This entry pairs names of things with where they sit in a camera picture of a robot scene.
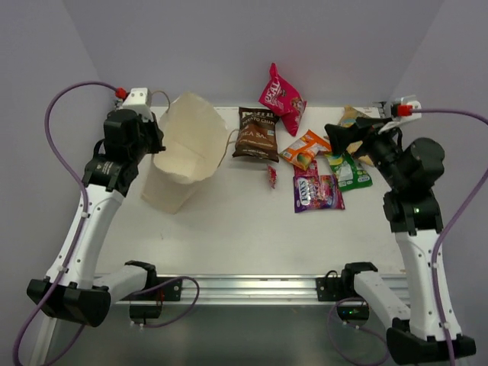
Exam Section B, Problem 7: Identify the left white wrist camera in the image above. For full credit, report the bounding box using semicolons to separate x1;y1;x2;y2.
121;88;152;118

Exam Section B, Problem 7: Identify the small red candy wrapper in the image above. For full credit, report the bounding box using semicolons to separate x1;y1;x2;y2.
267;165;277;189

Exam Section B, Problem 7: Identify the orange snack packet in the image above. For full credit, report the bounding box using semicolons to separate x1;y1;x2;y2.
279;130;332;170

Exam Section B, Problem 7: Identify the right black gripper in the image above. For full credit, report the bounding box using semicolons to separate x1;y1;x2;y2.
325;115;407;191

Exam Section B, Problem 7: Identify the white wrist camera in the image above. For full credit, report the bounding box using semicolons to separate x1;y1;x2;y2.
382;95;422;132
121;88;152;118

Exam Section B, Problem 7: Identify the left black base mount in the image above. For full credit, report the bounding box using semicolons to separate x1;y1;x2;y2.
127;277;183;326

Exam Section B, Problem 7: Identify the purple Fox's candy bag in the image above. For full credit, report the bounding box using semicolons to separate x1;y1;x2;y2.
293;160;345;214

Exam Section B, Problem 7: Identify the aluminium mounting rail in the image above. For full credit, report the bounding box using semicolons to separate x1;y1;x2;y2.
110;272;413;306

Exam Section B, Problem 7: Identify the brown paper bag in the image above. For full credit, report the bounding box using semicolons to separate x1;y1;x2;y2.
141;92;233;214

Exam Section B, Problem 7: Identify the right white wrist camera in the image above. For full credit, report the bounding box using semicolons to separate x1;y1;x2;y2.
382;95;422;132

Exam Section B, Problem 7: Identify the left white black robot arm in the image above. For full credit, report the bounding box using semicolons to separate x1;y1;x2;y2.
27;108;164;327

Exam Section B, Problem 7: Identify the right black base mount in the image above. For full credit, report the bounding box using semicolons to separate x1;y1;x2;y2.
315;270;370;326

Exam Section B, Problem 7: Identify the dark brown snack bag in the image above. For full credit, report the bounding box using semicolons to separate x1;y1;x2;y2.
233;107;280;162

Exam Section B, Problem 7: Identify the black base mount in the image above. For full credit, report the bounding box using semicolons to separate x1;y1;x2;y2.
315;270;370;326
127;277;183;326

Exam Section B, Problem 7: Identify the red R snack packet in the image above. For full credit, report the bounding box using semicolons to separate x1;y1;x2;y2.
258;63;307;136

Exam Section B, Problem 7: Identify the yellow chips bag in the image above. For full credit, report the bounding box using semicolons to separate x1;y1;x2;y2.
338;105;374;166

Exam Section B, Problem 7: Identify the green snack packet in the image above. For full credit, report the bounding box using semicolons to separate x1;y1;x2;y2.
325;152;373;192

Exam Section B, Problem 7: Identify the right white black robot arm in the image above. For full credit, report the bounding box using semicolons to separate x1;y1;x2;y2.
325;118;477;365

